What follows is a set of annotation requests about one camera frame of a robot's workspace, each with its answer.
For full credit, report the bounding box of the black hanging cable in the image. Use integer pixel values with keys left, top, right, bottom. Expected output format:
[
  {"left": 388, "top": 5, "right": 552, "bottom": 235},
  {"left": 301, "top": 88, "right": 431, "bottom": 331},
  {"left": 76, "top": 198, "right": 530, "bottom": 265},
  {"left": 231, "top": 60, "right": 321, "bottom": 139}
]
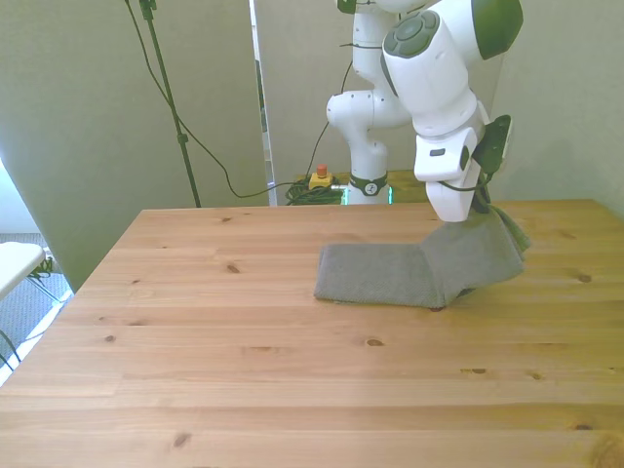
[{"left": 124, "top": 0, "right": 298, "bottom": 199}]

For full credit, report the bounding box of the dark floor cable tangle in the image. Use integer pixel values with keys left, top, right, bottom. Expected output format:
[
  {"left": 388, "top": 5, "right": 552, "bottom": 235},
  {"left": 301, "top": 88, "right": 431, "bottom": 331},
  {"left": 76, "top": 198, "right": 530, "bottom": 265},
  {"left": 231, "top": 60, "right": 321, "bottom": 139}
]
[{"left": 23, "top": 255, "right": 56, "bottom": 296}]

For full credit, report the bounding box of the yellow emergency stop button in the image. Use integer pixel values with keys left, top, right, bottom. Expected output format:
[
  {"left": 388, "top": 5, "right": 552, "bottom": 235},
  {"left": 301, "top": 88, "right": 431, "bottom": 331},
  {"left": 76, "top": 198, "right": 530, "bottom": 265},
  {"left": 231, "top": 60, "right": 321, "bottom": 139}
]
[{"left": 308, "top": 164, "right": 333, "bottom": 191}]

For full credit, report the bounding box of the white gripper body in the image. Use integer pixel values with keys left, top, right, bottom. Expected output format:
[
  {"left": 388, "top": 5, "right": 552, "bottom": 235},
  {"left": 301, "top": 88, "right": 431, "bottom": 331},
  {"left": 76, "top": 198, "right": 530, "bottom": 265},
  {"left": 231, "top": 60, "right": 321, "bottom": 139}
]
[{"left": 426, "top": 179, "right": 478, "bottom": 224}]

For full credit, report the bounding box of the grey towel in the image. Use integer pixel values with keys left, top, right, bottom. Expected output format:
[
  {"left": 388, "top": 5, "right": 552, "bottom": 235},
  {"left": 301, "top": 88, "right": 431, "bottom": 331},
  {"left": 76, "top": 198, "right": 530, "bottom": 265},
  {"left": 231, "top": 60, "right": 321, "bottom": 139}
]
[{"left": 313, "top": 204, "right": 532, "bottom": 312}]

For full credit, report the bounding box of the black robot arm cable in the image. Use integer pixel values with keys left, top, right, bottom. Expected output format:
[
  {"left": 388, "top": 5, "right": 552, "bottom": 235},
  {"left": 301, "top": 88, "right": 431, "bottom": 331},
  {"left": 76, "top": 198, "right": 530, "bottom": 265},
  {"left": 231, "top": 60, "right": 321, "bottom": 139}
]
[{"left": 308, "top": 41, "right": 384, "bottom": 179}]

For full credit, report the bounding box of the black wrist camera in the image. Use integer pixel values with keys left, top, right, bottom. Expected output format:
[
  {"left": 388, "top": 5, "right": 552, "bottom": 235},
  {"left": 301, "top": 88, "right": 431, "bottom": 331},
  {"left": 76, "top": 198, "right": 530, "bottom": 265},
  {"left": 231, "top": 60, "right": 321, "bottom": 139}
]
[{"left": 471, "top": 114, "right": 515, "bottom": 173}]

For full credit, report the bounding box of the coiled dark cable bundle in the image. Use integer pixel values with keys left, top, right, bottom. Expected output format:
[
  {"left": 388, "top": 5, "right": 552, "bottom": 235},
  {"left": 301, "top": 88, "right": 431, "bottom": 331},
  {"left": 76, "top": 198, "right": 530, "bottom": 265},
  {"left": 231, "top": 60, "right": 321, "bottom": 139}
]
[{"left": 284, "top": 177, "right": 350, "bottom": 207}]

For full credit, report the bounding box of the black tripod stand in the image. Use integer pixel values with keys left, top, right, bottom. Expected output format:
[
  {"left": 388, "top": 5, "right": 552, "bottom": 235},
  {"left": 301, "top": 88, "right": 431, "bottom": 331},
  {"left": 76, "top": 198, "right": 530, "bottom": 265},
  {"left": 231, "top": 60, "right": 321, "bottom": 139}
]
[{"left": 138, "top": 0, "right": 203, "bottom": 209}]

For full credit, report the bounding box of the white panel edge post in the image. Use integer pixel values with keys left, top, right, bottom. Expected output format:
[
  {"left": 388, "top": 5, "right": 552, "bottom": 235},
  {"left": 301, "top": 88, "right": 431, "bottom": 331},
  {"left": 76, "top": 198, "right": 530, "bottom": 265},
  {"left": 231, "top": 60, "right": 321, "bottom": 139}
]
[{"left": 249, "top": 0, "right": 279, "bottom": 207}]

